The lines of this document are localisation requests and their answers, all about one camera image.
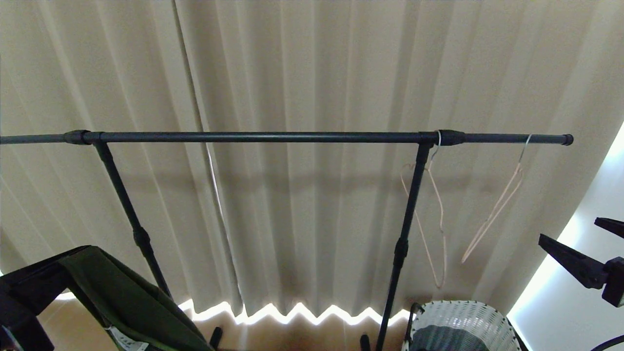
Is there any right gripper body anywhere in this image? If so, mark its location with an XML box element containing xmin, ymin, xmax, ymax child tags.
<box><xmin>602</xmin><ymin>255</ymin><xmax>624</xmax><ymax>308</ymax></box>

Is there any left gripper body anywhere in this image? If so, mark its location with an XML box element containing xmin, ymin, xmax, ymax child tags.
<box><xmin>0</xmin><ymin>280</ymin><xmax>55</xmax><ymax>351</ymax></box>

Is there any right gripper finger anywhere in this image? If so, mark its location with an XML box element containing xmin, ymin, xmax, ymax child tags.
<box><xmin>594</xmin><ymin>217</ymin><xmax>624</xmax><ymax>240</ymax></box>
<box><xmin>538</xmin><ymin>234</ymin><xmax>610</xmax><ymax>290</ymax></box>

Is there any pink clothes hanger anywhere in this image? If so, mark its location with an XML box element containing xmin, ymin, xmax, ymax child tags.
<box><xmin>461</xmin><ymin>135</ymin><xmax>533</xmax><ymax>265</ymax></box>
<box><xmin>400</xmin><ymin>131</ymin><xmax>448</xmax><ymax>289</ymax></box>

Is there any green printed t-shirt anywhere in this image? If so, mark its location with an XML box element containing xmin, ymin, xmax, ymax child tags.
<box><xmin>58</xmin><ymin>245</ymin><xmax>216</xmax><ymax>351</ymax></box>

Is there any white laundry basket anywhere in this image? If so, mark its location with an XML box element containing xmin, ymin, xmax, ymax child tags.
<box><xmin>402</xmin><ymin>301</ymin><xmax>530</xmax><ymax>351</ymax></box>

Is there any black clothes rack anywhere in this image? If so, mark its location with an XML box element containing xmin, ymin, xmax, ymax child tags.
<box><xmin>0</xmin><ymin>129</ymin><xmax>574</xmax><ymax>351</ymax></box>

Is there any beige curtain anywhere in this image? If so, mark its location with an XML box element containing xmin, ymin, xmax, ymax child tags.
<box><xmin>0</xmin><ymin>0</ymin><xmax>624</xmax><ymax>326</ymax></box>

